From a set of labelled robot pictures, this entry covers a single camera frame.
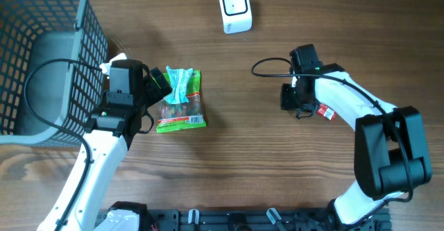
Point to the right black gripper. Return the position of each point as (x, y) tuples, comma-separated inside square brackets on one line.
[(288, 96)]

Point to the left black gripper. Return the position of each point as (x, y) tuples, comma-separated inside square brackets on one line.
[(152, 86)]

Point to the red stick sachet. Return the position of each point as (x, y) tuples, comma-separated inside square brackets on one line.
[(326, 112)]

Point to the teal snack packet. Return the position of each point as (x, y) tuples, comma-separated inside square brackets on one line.
[(178, 79)]

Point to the green candy bag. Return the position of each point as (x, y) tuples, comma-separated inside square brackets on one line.
[(185, 115)]

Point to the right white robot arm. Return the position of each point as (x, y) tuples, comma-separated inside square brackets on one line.
[(391, 151)]

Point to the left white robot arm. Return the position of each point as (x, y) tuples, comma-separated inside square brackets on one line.
[(109, 132)]

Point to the white barcode scanner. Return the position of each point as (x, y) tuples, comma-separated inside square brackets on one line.
[(236, 16)]

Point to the grey plastic mesh basket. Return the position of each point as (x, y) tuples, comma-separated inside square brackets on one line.
[(50, 54)]

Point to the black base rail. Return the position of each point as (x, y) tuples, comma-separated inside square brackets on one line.
[(298, 220)]

